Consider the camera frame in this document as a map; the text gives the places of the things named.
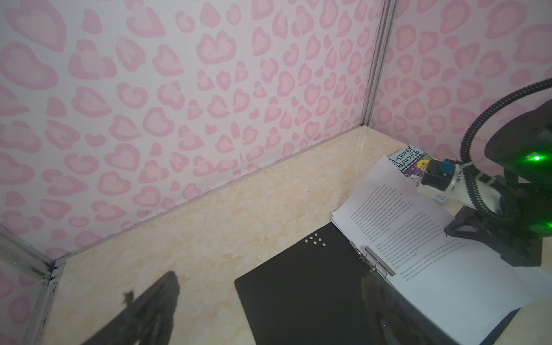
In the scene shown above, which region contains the teal folder with black inside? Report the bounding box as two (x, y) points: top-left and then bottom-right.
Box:
(235, 224), (518, 344)

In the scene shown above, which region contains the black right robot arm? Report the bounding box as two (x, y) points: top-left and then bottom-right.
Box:
(444, 78), (551, 267)

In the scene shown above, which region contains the white paper sheet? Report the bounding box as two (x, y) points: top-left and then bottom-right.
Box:
(332, 157), (551, 344)

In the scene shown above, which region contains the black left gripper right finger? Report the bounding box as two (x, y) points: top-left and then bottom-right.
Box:
(362, 271), (456, 344)

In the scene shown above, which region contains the treehouse storey book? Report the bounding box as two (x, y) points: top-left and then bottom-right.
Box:
(388, 145), (433, 187)

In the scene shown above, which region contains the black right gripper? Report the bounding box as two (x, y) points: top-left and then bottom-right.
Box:
(444, 172), (551, 267)

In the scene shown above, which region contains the right aluminium frame post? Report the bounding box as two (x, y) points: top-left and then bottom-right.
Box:
(360, 0), (399, 127)

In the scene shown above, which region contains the aluminium frame post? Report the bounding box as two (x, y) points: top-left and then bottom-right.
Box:
(1, 228), (60, 344)
(360, 0), (399, 127)

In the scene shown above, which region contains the left aluminium frame post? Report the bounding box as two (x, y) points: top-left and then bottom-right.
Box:
(1, 228), (60, 344)

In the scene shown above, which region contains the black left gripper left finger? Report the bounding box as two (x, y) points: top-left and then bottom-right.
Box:
(84, 271), (180, 344)

